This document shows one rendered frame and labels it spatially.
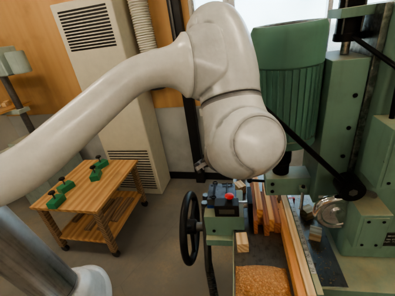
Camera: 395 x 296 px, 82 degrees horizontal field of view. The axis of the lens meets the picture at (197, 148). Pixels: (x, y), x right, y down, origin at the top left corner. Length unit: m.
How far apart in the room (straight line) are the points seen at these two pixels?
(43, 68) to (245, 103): 2.67
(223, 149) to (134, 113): 1.82
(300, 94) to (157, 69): 0.37
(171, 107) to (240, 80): 1.92
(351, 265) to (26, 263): 0.91
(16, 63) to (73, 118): 2.12
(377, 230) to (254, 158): 0.50
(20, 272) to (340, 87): 0.85
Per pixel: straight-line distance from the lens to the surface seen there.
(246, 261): 0.77
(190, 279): 1.82
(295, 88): 0.60
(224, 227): 0.83
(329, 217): 0.77
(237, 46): 0.37
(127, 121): 2.17
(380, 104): 0.65
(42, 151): 0.35
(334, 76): 0.63
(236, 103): 0.34
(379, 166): 0.64
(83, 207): 1.82
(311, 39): 0.59
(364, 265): 0.96
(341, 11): 0.65
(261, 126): 0.30
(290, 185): 0.80
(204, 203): 0.83
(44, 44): 2.80
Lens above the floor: 1.53
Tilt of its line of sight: 28 degrees down
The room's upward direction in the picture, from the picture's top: 9 degrees counter-clockwise
